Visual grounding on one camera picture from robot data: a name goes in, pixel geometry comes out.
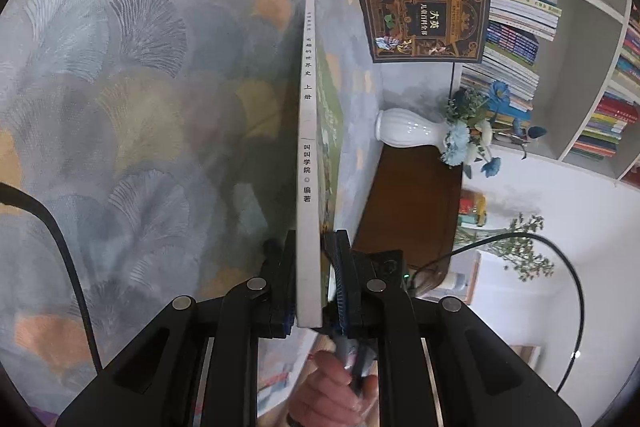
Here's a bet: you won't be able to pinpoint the green cover book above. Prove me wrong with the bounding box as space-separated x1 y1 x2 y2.
295 0 343 329

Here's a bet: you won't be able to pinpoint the person's hand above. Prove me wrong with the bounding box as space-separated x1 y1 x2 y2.
288 350 378 427

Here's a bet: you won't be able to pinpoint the green sprig plant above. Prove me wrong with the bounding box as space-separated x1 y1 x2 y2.
454 213 554 282

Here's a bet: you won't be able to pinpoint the colourful jars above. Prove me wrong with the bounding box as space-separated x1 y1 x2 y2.
458 190 487 227

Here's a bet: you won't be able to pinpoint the dark wooden cabinet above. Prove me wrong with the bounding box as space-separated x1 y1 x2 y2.
352 145 462 293

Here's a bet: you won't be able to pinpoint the blue artificial flowers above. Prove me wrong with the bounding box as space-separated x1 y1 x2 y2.
440 80 547 179

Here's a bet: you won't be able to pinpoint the white ceramic vase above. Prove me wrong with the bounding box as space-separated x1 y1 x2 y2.
374 108 449 152

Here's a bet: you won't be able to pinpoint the grey leaf-pattern tablecloth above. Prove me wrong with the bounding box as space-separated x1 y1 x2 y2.
0 0 396 427

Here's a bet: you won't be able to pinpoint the white bookshelf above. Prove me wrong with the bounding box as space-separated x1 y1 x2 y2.
461 0 639 181

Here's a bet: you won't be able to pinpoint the lower dark ornate book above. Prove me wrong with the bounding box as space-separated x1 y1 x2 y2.
359 0 490 64

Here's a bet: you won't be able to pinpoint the black right cable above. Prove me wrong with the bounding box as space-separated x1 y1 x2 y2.
406 231 586 396

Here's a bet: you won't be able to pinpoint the black cable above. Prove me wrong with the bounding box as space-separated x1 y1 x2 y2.
0 181 104 375
406 231 586 396

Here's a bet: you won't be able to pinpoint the black left cable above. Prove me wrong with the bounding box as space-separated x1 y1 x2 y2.
0 181 104 375

